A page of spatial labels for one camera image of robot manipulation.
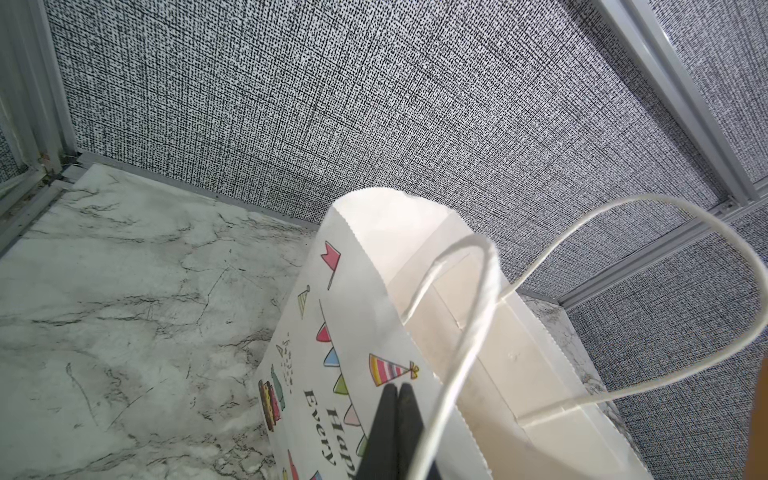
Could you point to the fake croissant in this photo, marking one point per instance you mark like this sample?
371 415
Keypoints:
757 457

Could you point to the white paper gift bag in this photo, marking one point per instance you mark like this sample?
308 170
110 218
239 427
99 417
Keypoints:
398 289

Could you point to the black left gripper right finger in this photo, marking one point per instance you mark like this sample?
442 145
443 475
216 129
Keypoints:
409 428

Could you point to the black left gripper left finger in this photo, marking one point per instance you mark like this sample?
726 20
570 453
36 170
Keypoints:
380 460

